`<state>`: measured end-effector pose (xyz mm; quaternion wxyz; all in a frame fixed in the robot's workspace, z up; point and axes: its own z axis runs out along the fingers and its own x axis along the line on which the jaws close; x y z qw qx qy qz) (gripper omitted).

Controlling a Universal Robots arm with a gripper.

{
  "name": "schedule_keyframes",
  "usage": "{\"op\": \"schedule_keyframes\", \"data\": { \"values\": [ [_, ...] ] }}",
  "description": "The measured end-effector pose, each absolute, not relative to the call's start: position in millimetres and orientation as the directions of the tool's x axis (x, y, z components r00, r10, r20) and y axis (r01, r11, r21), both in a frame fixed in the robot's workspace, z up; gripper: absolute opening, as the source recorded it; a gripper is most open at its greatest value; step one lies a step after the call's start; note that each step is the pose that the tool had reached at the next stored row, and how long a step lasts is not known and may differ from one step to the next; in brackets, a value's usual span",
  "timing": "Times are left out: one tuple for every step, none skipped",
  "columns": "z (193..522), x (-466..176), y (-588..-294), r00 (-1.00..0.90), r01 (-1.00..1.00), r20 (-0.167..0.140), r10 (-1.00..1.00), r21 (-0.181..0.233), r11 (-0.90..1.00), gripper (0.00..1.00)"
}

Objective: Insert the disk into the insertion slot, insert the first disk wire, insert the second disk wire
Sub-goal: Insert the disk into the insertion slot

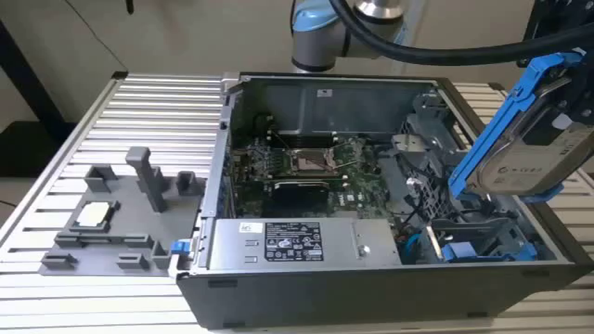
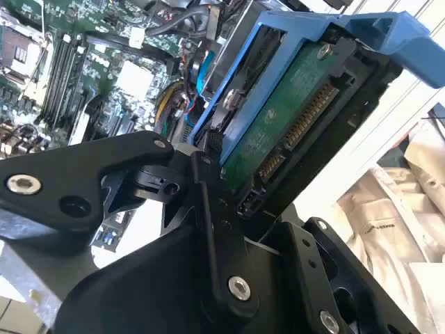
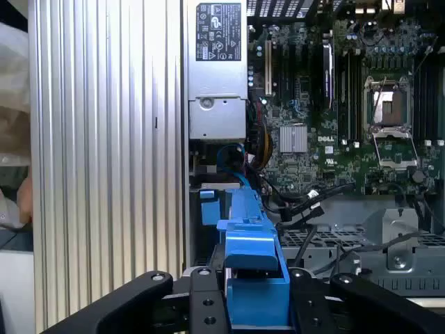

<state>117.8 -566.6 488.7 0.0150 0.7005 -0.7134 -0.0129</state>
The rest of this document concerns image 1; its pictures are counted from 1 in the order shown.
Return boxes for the hard disk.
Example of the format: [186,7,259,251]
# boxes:
[453,48,594,205]

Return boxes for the black wire white connector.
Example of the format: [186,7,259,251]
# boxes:
[404,176,425,209]

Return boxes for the installed blue disk carrier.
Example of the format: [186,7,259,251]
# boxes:
[441,242,538,262]

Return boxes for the black RAM slot bank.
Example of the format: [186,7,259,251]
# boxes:
[273,131,340,148]

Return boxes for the grey perforated drive cage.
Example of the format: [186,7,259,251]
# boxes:
[392,92,489,216]

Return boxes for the green motherboard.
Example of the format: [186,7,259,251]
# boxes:
[230,134,410,220]

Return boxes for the metal socket cover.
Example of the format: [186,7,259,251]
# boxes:
[330,135,369,164]

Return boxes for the CPU socket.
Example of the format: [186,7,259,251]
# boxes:
[285,148,340,175]

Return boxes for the black graphics card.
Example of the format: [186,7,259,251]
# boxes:
[262,177,334,213]

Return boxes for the silver power supply unit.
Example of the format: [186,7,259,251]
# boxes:
[203,218,404,271]

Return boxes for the black open PC case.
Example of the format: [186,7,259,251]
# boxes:
[175,71,594,330]

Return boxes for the grey parts rack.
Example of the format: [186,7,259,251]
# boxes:
[41,145,209,278]

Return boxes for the silver CPU chip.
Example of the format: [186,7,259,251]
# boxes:
[77,201,115,227]

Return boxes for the long black robot cable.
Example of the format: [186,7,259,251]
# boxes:
[330,0,594,67]

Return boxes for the blue data cable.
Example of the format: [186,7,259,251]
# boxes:
[401,232,424,264]

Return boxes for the black desk frame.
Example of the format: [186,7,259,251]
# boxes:
[0,19,83,179]

